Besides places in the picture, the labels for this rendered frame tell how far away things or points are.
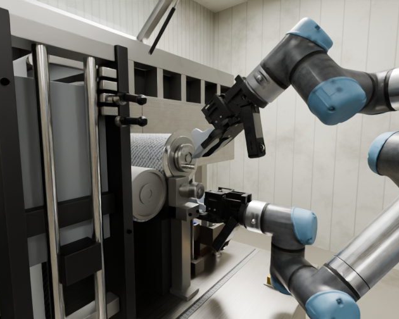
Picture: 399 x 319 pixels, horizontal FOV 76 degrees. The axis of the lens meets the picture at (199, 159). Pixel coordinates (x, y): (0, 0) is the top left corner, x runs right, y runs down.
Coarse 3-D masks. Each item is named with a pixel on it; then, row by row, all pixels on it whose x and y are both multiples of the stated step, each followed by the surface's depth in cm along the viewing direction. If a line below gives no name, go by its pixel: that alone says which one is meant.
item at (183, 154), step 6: (180, 144) 66; (186, 144) 65; (180, 150) 64; (186, 150) 65; (192, 150) 67; (174, 156) 64; (180, 156) 64; (186, 156) 66; (174, 162) 64; (180, 162) 64; (186, 162) 66; (192, 162) 68; (180, 168) 64
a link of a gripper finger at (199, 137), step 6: (192, 132) 60; (198, 132) 59; (204, 132) 58; (210, 132) 58; (198, 138) 59; (204, 138) 59; (198, 144) 59; (210, 144) 57; (198, 150) 59; (204, 150) 58; (192, 156) 62; (198, 156) 60
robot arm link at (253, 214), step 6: (252, 204) 61; (258, 204) 61; (264, 204) 60; (246, 210) 61; (252, 210) 60; (258, 210) 60; (246, 216) 61; (252, 216) 60; (258, 216) 59; (246, 222) 61; (252, 222) 59; (258, 222) 59; (252, 228) 61; (258, 228) 59
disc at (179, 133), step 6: (174, 132) 64; (180, 132) 66; (186, 132) 68; (168, 138) 63; (174, 138) 64; (192, 138) 70; (168, 144) 63; (168, 150) 63; (162, 156) 62; (162, 162) 62; (168, 168) 63; (168, 174) 64; (192, 174) 71
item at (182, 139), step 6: (180, 138) 66; (186, 138) 68; (174, 144) 64; (192, 144) 70; (174, 150) 64; (168, 156) 63; (168, 162) 63; (174, 168) 65; (174, 174) 65; (180, 174) 67; (186, 174) 69
